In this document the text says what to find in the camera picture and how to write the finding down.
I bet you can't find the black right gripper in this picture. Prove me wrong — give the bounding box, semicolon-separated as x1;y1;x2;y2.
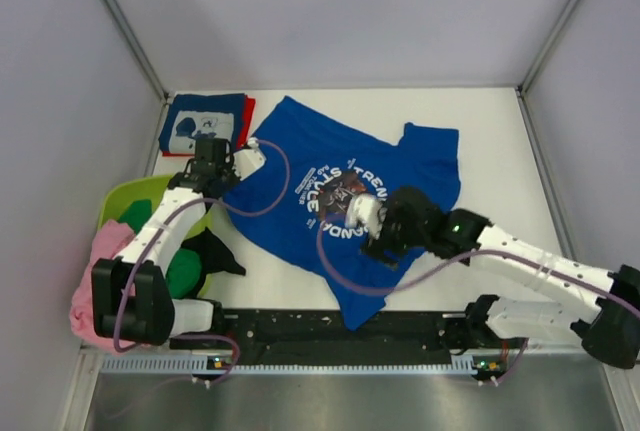
360;203;428;269

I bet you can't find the royal blue printed t-shirt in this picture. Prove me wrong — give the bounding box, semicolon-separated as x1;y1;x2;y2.
224;97;461;331

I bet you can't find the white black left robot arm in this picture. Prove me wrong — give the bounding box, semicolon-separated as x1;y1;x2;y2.
91;138;246;353

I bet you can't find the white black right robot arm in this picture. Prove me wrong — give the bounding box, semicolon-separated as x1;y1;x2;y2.
346;186;639;369

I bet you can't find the folded navy cartoon t-shirt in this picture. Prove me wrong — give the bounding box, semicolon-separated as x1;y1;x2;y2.
158;93;247;155

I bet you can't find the lime green plastic basket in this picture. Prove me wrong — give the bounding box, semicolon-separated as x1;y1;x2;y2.
98;174;212;299

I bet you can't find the folded red t-shirt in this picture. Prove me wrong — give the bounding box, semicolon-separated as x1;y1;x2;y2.
162;96;257;159

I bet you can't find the black crumpled t-shirt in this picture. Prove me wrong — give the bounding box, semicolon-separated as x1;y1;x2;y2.
181;228;246;278

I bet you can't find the green crumpled t-shirt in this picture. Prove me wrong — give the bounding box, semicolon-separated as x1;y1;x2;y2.
117;199;205;290

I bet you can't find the pink crumpled t-shirt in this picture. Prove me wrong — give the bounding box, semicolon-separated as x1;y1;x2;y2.
69;219;135;354

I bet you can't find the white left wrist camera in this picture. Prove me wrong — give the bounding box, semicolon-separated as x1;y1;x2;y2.
233;137;266;181

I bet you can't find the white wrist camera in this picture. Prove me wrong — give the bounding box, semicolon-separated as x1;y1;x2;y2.
344;194;384;234
233;137;266;181

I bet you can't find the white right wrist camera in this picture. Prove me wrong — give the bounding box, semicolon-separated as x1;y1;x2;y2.
344;194;384;234

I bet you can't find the grey slotted cable duct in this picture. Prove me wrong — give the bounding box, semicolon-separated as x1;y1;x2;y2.
99;353;506;377

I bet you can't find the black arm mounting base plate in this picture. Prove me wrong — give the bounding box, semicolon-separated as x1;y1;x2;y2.
217;309;524;366

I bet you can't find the aluminium frame rail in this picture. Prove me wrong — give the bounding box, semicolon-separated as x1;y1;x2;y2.
79;340;627;355

